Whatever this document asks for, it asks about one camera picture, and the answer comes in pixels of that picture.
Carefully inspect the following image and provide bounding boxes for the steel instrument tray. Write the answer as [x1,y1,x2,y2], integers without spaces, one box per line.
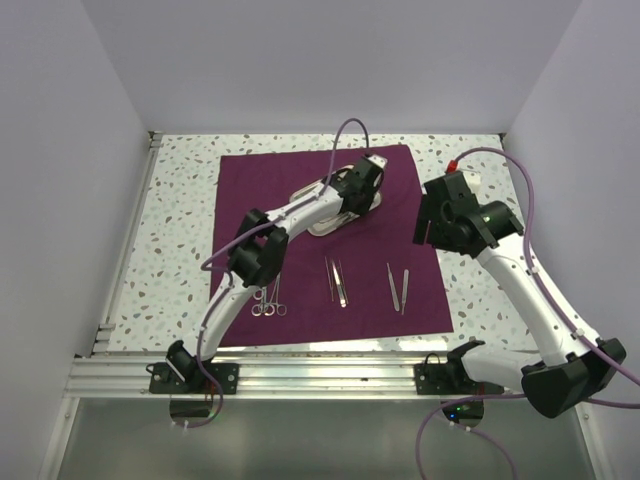
[282,169,382,239]

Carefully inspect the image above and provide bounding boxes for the steel scalpel handle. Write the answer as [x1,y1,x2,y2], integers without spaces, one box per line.
[386,262,400,312]
[400,269,410,315]

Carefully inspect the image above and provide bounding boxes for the purple surgical cloth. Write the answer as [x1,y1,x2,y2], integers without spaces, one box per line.
[213,145,453,347]

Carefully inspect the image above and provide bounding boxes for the steel wide tweezers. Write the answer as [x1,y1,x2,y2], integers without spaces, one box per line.
[331,260,349,308]

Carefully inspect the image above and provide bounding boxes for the steel forceps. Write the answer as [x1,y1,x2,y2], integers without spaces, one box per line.
[324,256,335,302]

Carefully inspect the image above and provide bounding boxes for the steel ring-handled hemostat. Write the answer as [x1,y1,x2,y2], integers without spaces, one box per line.
[265,275,287,317]

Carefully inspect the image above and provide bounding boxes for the steel ring-handled scissors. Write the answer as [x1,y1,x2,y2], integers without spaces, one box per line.
[251,298,271,316]

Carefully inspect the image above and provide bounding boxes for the steel angled ring scissors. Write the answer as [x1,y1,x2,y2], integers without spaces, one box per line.
[253,287,267,300]

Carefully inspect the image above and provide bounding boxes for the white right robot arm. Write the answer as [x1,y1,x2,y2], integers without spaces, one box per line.
[413,171,627,418]

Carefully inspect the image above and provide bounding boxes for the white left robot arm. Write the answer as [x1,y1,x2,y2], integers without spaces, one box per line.
[165,154,387,393]

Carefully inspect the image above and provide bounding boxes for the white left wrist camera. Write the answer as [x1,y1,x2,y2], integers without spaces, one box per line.
[368,154,388,170]

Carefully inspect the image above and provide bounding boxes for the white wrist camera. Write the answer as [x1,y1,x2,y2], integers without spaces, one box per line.
[463,170,482,195]
[368,154,388,170]

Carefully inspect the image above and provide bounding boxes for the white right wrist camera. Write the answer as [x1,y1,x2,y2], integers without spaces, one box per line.
[463,170,482,195]

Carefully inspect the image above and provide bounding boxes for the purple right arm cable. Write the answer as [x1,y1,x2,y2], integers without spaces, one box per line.
[414,147,640,480]

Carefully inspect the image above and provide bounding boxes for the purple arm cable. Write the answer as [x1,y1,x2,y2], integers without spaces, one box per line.
[414,147,640,480]
[169,117,371,430]

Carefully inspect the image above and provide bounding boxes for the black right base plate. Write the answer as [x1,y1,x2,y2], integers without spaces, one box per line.
[413,353,504,396]

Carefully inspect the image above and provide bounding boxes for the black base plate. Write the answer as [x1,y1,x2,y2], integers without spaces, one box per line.
[145,362,240,395]
[413,353,504,396]

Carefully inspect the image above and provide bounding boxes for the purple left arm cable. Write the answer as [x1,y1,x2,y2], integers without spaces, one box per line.
[169,117,371,430]

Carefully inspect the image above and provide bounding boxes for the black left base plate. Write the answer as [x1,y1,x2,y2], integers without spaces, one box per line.
[145,362,240,395]

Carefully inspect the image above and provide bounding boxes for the aluminium front rail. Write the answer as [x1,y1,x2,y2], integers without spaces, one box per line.
[64,349,586,401]

